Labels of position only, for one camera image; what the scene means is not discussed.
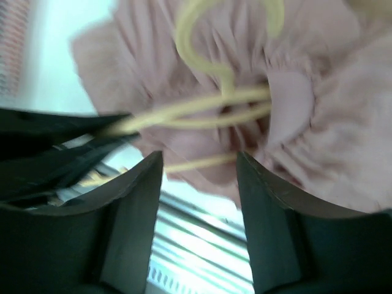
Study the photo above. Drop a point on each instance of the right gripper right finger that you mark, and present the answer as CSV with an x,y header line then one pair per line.
x,y
298,243

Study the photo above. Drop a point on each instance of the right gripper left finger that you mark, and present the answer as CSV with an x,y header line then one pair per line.
x,y
99,242

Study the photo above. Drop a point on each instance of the white plastic basket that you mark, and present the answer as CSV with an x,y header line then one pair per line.
x,y
14,26

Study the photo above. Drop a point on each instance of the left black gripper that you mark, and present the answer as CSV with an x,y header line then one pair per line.
x,y
42,153

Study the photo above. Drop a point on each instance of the aluminium mounting rail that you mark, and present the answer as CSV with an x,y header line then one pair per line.
x,y
195,251

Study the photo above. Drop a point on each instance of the pink skirt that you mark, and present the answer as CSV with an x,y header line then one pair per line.
x,y
328,131

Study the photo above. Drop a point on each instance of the beige plastic hanger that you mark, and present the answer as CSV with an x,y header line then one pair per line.
x,y
174,66

